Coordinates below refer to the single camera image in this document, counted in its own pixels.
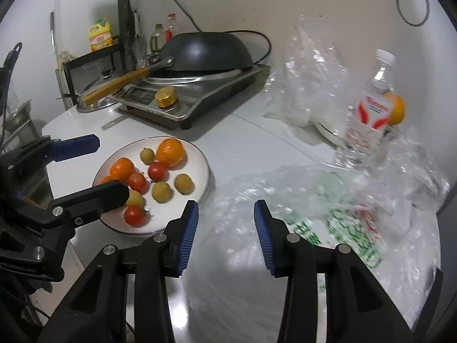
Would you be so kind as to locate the cooking oil bottle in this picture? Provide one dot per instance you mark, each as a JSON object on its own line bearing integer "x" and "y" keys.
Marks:
{"x": 156, "y": 39}

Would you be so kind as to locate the small yellow round fruit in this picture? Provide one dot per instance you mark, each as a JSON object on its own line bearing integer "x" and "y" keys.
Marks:
{"x": 184, "y": 183}
{"x": 147, "y": 155}
{"x": 161, "y": 191}
{"x": 135, "y": 197}

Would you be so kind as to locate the red cherry tomato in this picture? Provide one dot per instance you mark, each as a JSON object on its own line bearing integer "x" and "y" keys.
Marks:
{"x": 157, "y": 170}
{"x": 137, "y": 182}
{"x": 135, "y": 215}

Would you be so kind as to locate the steel pot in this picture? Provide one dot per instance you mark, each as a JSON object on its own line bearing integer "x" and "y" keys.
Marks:
{"x": 18, "y": 118}

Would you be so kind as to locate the steel induction cooker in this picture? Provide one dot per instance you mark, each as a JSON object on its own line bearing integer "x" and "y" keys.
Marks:
{"x": 214, "y": 93}

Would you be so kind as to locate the dark vertical pipe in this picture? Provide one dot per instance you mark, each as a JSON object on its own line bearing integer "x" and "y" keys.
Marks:
{"x": 125, "y": 25}

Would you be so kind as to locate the large orange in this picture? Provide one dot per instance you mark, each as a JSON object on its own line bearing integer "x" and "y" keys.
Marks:
{"x": 396, "y": 109}

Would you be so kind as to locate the clear plastic water bottle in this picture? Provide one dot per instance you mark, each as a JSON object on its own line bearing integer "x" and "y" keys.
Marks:
{"x": 371, "y": 114}

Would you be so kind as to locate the black metal rack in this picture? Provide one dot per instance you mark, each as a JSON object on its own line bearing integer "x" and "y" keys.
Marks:
{"x": 89, "y": 57}

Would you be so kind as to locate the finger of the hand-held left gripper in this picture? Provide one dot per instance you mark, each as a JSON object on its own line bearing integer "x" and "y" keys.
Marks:
{"x": 100, "y": 196}
{"x": 78, "y": 146}

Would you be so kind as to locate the white dish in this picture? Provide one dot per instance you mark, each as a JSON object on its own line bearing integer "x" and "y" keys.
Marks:
{"x": 328, "y": 132}

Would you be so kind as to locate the beige cloth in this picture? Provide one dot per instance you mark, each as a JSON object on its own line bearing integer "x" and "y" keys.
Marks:
{"x": 66, "y": 57}

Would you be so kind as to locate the mandarin orange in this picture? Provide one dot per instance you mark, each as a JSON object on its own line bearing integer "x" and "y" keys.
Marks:
{"x": 121, "y": 168}
{"x": 171, "y": 152}
{"x": 106, "y": 179}

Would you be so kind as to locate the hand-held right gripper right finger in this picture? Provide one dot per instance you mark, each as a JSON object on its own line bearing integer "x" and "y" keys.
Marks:
{"x": 266, "y": 235}

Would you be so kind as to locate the yellow dish soap bottle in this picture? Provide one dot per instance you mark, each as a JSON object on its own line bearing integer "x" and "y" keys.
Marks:
{"x": 100, "y": 39}

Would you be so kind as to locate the gold cooker knob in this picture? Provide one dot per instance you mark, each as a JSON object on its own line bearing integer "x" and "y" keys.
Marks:
{"x": 166, "y": 96}

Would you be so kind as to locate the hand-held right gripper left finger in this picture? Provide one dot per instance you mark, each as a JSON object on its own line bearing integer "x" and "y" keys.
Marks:
{"x": 185, "y": 235}

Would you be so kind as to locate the printed clear plastic bag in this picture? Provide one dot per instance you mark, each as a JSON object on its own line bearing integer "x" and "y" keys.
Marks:
{"x": 232, "y": 293}

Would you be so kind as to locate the steel pot lid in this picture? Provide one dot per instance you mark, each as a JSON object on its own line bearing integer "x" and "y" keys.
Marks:
{"x": 101, "y": 80}

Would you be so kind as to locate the crumpled clear plastic bag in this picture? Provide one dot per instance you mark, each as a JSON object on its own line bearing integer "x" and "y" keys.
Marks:
{"x": 310, "y": 71}

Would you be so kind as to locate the white plate with dark rim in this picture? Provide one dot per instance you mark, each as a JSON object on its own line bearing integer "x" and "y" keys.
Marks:
{"x": 192, "y": 164}

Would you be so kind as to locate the red label clear bottle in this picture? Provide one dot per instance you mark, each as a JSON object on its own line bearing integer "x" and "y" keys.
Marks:
{"x": 169, "y": 32}

